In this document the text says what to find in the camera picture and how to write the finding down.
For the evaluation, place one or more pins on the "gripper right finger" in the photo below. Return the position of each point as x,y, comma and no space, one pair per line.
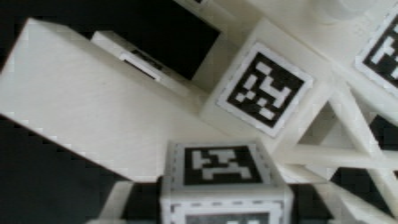
330,196

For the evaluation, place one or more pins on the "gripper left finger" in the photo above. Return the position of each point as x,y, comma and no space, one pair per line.
110,214

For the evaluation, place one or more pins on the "white tagged cube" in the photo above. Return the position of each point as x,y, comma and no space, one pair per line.
222,187

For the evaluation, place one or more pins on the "white chair back frame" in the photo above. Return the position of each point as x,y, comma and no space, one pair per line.
300,93

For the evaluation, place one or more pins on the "white chair leg block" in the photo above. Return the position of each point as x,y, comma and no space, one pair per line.
126,52

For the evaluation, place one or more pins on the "white U-shaped fence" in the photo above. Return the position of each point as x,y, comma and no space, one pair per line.
80,98

